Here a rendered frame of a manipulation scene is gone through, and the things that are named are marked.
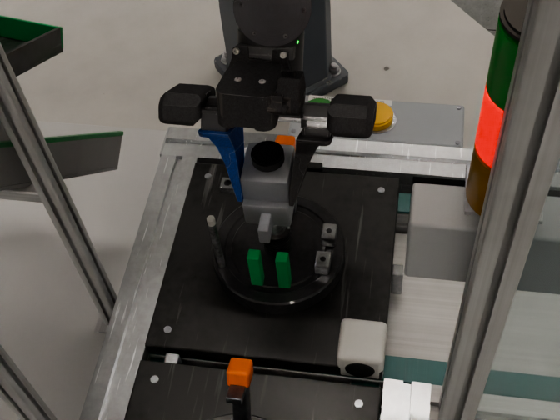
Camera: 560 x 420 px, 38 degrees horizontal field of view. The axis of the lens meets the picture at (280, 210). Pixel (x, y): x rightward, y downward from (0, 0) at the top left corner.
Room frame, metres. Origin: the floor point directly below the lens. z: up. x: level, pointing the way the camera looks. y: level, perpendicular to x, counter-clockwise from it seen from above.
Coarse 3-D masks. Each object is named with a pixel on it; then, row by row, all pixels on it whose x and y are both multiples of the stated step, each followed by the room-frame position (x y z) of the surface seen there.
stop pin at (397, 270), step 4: (396, 264) 0.45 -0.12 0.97; (392, 268) 0.45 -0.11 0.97; (396, 268) 0.45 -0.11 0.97; (400, 268) 0.44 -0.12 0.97; (392, 272) 0.44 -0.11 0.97; (396, 272) 0.44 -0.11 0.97; (400, 272) 0.44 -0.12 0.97; (392, 276) 0.44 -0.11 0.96; (396, 276) 0.44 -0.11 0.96; (400, 276) 0.44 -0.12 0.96; (392, 280) 0.44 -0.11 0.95; (396, 280) 0.44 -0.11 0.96; (400, 280) 0.44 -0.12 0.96; (392, 284) 0.44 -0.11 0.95; (396, 284) 0.44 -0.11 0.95; (400, 284) 0.44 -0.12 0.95; (392, 288) 0.44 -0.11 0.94; (396, 288) 0.44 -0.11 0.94; (400, 288) 0.44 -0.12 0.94; (392, 292) 0.44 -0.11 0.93; (396, 292) 0.44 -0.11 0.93; (400, 292) 0.44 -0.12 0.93
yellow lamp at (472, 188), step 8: (472, 152) 0.32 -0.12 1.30; (472, 160) 0.32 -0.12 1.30; (480, 160) 0.31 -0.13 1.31; (472, 168) 0.31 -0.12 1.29; (480, 168) 0.30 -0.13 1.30; (488, 168) 0.30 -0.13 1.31; (472, 176) 0.31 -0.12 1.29; (480, 176) 0.30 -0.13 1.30; (488, 176) 0.30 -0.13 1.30; (472, 184) 0.31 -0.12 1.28; (480, 184) 0.30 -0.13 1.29; (472, 192) 0.31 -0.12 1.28; (480, 192) 0.30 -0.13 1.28; (472, 200) 0.31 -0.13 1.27; (480, 200) 0.30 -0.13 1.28; (472, 208) 0.30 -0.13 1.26; (480, 208) 0.30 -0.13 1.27
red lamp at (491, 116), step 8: (488, 96) 0.31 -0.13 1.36; (488, 104) 0.31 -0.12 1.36; (480, 112) 0.32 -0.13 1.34; (488, 112) 0.31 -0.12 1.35; (496, 112) 0.30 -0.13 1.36; (480, 120) 0.32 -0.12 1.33; (488, 120) 0.31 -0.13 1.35; (496, 120) 0.30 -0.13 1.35; (480, 128) 0.31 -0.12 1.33; (488, 128) 0.30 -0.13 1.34; (496, 128) 0.30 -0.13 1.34; (480, 136) 0.31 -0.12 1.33; (488, 136) 0.30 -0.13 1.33; (496, 136) 0.30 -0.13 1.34; (480, 144) 0.31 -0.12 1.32; (488, 144) 0.30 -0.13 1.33; (496, 144) 0.30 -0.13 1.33; (480, 152) 0.31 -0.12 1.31; (488, 152) 0.30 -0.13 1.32; (488, 160) 0.30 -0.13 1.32
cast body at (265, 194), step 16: (256, 144) 0.49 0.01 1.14; (272, 144) 0.48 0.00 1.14; (256, 160) 0.47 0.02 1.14; (272, 160) 0.46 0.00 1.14; (288, 160) 0.47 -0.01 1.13; (256, 176) 0.46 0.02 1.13; (272, 176) 0.45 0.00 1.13; (288, 176) 0.45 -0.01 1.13; (256, 192) 0.45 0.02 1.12; (272, 192) 0.45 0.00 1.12; (288, 192) 0.45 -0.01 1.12; (256, 208) 0.44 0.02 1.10; (272, 208) 0.44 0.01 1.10; (288, 208) 0.44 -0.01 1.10; (272, 224) 0.44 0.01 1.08; (288, 224) 0.44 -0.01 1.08
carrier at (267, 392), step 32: (160, 384) 0.34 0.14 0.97; (192, 384) 0.34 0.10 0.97; (224, 384) 0.34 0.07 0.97; (256, 384) 0.33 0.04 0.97; (288, 384) 0.33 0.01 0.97; (320, 384) 0.32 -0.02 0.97; (352, 384) 0.32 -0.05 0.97; (128, 416) 0.31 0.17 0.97; (160, 416) 0.31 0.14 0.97; (192, 416) 0.31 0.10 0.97; (224, 416) 0.30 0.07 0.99; (256, 416) 0.29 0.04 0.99; (288, 416) 0.30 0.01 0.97; (320, 416) 0.29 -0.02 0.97; (352, 416) 0.29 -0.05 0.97
